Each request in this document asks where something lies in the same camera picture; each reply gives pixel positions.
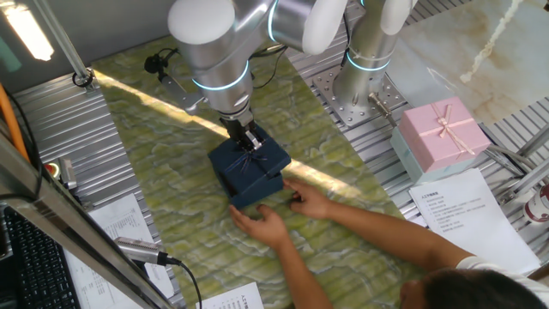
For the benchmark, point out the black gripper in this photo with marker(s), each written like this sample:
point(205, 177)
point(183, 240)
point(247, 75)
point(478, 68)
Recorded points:
point(236, 129)

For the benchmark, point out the dark blue gift box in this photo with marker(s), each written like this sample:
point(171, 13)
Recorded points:
point(266, 167)

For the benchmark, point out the person's right forearm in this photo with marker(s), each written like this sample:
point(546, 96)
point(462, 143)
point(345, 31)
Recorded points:
point(386, 232)

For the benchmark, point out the person's left forearm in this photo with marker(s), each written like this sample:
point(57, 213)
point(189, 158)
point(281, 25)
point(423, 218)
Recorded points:
point(302, 279)

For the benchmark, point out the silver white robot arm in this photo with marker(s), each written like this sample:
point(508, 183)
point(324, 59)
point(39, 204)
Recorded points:
point(223, 56)

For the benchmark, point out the mint gift box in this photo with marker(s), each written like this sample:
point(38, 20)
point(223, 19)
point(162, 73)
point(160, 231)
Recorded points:
point(407, 165)

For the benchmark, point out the pink gift box with ribbon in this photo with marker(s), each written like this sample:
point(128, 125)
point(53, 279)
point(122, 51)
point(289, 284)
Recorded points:
point(437, 137)

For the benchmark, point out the person's left hand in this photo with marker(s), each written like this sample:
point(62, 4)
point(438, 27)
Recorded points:
point(263, 227)

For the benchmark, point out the person's right hand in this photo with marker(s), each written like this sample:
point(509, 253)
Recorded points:
point(313, 201)

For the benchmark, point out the silver robot mounting plate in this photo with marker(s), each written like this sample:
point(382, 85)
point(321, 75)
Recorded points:
point(330, 92)

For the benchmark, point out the green marble pattern mat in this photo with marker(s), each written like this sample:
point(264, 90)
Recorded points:
point(193, 240)

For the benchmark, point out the silver base connector plug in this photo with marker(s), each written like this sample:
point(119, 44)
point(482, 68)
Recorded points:
point(379, 105)

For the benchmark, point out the printed table paper sheet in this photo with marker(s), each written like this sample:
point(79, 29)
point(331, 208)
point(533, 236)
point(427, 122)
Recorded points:
point(124, 219)

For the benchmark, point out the small printed paper sheet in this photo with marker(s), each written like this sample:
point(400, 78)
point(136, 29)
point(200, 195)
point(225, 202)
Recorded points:
point(236, 300)

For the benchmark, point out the large printed paper sheet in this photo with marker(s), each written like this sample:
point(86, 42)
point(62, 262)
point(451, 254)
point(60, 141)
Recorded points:
point(467, 210)

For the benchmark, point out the orange tube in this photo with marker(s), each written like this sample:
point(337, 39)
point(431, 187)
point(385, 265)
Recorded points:
point(10, 120)

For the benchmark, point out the black keyboard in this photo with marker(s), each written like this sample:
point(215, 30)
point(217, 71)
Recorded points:
point(43, 274)

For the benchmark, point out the bright strip lamp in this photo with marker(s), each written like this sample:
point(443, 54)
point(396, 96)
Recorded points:
point(28, 30)

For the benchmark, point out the white marble pattern sheet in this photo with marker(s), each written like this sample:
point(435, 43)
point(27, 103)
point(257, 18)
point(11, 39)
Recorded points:
point(506, 90)

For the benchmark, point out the person's dark-haired head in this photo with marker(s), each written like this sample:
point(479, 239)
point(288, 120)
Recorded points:
point(472, 292)

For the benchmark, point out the aluminium profile bar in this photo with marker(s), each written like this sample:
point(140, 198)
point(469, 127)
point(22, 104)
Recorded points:
point(534, 141)
point(525, 182)

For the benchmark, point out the white shirt sleeve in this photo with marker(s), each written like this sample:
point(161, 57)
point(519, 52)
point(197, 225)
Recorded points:
point(506, 268)

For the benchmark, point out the red white paper cup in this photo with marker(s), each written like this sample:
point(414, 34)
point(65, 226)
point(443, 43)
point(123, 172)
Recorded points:
point(538, 206)

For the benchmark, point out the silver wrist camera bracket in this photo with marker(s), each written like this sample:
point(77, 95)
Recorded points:
point(184, 94)

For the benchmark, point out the aluminium frame beam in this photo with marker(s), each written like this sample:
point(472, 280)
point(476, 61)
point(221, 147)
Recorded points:
point(64, 214)

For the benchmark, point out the slim aluminium post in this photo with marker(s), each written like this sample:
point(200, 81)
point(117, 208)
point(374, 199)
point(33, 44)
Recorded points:
point(64, 40)

